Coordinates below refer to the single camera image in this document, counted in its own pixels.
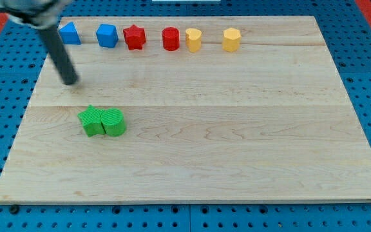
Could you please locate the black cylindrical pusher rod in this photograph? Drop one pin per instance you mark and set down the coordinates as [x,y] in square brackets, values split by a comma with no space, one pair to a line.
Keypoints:
[57,51]

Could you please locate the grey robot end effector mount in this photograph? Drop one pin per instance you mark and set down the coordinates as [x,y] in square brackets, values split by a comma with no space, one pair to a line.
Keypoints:
[38,14]

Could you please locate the green circle block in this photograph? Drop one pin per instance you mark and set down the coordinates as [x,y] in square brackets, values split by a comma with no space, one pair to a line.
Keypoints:
[113,122]

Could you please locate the yellow hexagon block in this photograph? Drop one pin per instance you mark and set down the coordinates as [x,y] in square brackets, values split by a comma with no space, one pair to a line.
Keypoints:
[231,39]

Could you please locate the blue triangle block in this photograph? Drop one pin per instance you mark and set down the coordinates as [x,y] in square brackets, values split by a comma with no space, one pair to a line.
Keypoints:
[69,34]

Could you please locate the blue cube block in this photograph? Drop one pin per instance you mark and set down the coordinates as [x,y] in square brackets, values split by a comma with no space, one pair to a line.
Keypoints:
[107,35]

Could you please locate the red star block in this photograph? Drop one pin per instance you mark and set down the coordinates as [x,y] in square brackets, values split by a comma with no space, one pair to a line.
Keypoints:
[135,37]

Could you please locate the green star block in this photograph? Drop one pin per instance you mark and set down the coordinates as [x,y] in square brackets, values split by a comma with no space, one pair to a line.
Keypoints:
[91,122]

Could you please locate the red cylinder block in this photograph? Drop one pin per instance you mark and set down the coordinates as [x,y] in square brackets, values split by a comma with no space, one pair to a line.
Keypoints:
[171,38]

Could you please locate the yellow heart block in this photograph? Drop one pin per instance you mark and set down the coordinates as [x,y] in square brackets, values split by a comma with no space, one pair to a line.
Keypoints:
[193,39]

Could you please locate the wooden board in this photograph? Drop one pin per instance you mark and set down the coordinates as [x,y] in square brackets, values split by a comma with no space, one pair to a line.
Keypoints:
[270,123]

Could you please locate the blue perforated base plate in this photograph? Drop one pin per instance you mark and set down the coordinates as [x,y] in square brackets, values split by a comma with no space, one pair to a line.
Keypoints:
[346,27]

